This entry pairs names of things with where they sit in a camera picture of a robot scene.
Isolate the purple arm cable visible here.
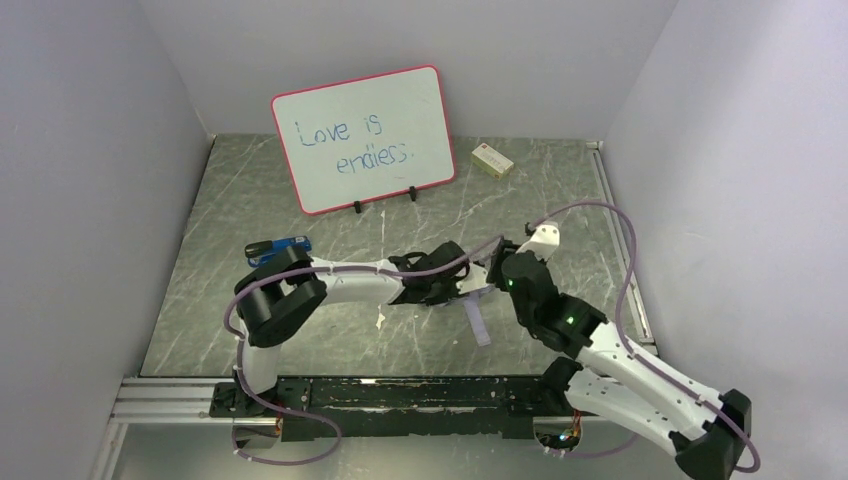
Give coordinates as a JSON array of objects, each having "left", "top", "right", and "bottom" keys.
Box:
[
  {"left": 526, "top": 200, "right": 762, "bottom": 475},
  {"left": 223, "top": 233, "right": 506, "bottom": 466}
]

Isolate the white and black folding umbrella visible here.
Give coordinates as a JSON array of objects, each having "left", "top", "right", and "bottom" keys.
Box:
[{"left": 433, "top": 262, "right": 495, "bottom": 346}]

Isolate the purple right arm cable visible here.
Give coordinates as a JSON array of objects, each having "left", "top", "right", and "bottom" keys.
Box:
[{"left": 526, "top": 200, "right": 762, "bottom": 475}]

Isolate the small cream cardboard box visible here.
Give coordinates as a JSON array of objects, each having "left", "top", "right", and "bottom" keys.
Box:
[{"left": 471, "top": 143, "right": 514, "bottom": 180}]

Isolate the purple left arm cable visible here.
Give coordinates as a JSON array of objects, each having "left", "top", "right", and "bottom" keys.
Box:
[{"left": 223, "top": 233, "right": 506, "bottom": 466}]

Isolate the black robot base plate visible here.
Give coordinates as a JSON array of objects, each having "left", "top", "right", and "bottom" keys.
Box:
[{"left": 208, "top": 375, "right": 573, "bottom": 442}]

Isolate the red framed whiteboard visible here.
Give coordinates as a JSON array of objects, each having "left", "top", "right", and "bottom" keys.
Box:
[{"left": 270, "top": 65, "right": 457, "bottom": 215}]

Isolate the aluminium frame rail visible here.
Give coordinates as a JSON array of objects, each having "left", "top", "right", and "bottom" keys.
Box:
[{"left": 113, "top": 134, "right": 680, "bottom": 479}]

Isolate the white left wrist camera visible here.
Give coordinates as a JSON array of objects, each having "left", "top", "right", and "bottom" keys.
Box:
[{"left": 456, "top": 262, "right": 492, "bottom": 295}]

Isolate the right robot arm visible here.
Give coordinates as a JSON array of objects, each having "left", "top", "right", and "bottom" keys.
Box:
[{"left": 492, "top": 251, "right": 752, "bottom": 479}]

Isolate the blue and black stapler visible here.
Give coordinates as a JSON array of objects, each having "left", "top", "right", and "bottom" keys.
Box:
[{"left": 244, "top": 235, "right": 312, "bottom": 268}]

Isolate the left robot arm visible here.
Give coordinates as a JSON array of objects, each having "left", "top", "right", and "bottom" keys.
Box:
[{"left": 234, "top": 241, "right": 488, "bottom": 394}]

